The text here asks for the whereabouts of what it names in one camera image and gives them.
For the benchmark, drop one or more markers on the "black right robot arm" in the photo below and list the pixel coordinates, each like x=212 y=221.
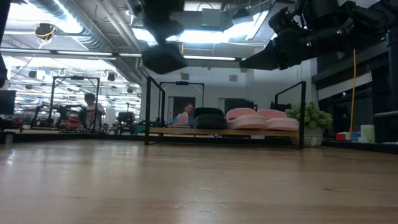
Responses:
x=357 y=25

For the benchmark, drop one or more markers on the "pink slide sandal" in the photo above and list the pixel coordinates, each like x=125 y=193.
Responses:
x=245 y=123
x=283 y=124

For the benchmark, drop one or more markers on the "person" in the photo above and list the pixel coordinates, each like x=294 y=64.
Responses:
x=188 y=110
x=93 y=112

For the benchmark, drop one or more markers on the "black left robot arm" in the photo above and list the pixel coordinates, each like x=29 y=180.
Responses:
x=2 y=73

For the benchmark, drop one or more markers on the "round green succulent in pot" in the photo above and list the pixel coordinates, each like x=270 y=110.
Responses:
x=308 y=116

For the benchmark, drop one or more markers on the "green and white container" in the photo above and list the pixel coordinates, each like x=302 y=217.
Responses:
x=367 y=133

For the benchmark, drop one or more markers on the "black monitor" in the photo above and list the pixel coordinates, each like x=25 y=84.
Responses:
x=7 y=102

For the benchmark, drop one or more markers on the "wooden shelf with black frame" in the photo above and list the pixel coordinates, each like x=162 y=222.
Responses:
x=174 y=131

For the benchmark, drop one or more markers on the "blue and white box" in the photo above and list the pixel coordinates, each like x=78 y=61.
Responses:
x=356 y=137

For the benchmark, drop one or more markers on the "black metal gantry frame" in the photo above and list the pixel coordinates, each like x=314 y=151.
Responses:
x=182 y=83
x=74 y=77

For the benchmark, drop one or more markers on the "black slide sandal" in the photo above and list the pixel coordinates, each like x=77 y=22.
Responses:
x=210 y=122
x=164 y=59

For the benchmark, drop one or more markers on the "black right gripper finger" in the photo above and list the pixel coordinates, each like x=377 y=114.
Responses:
x=264 y=60

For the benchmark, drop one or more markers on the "black office chair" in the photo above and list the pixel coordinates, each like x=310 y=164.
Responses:
x=126 y=117

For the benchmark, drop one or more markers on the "background black robot arm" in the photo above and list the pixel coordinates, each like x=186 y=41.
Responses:
x=62 y=110

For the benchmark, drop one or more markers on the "red box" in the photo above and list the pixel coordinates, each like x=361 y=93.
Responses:
x=342 y=136

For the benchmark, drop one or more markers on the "grey ceiling box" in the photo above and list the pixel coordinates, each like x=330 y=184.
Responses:
x=211 y=18

